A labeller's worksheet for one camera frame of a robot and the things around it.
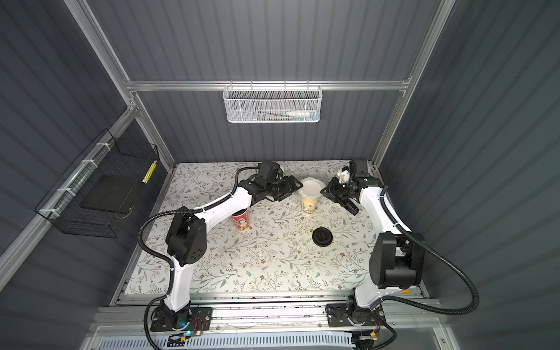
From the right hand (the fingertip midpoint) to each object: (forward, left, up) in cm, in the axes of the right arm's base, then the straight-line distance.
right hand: (325, 191), depth 86 cm
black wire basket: (-6, +78, +12) cm, 79 cm away
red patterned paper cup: (-9, +33, -7) cm, 35 cm away
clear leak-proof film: (+4, +5, -2) cm, 7 cm away
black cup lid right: (-12, 0, -17) cm, 20 cm away
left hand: (0, +8, 0) cm, 8 cm away
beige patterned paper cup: (0, +6, -10) cm, 11 cm away
